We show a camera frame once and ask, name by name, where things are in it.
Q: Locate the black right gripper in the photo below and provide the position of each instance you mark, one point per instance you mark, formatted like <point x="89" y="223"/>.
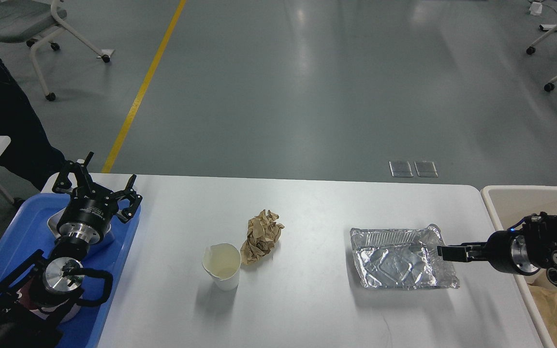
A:
<point x="505" y="251"/>

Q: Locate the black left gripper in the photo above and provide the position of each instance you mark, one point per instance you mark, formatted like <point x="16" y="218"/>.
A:
<point x="92" y="206"/>

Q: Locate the aluminium foil tray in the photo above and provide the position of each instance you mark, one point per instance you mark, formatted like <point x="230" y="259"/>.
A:
<point x="401" y="259"/>

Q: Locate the stainless steel rectangular tin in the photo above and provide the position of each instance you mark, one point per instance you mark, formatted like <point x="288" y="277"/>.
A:
<point x="93" y="239"/>

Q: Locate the pink HOME mug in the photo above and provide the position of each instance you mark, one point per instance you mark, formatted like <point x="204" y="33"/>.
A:
<point x="41" y="311"/>

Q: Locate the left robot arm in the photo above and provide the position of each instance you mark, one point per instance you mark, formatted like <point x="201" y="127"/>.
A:
<point x="61" y="259"/>

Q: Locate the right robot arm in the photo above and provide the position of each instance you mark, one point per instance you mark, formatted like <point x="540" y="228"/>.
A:
<point x="540" y="232"/>

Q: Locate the right floor socket plate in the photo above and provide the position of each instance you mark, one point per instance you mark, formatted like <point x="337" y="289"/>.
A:
<point x="426" y="169"/>

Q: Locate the floor socket plate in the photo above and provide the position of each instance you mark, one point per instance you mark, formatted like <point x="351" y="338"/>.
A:
<point x="400" y="169"/>
<point x="426" y="169"/>

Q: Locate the left floor socket plate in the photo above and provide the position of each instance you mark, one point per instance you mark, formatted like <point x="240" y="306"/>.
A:
<point x="400" y="169"/>

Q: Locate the blue plastic tray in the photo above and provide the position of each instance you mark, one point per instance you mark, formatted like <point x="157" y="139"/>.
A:
<point x="29" y="231"/>

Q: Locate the white plastic bin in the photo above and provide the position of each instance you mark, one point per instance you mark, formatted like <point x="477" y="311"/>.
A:
<point x="506" y="205"/>

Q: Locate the white paper cup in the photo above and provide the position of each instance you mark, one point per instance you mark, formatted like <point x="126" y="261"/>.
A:
<point x="222" y="263"/>

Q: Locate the person in beige sweater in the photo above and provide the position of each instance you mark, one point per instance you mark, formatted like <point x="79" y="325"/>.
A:
<point x="29" y="155"/>

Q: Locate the crumpled brown paper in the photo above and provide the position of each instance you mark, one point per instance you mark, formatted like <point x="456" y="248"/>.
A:
<point x="263" y="233"/>

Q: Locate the grey office chair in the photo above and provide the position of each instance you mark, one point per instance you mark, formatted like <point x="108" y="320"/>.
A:
<point x="36" y="23"/>

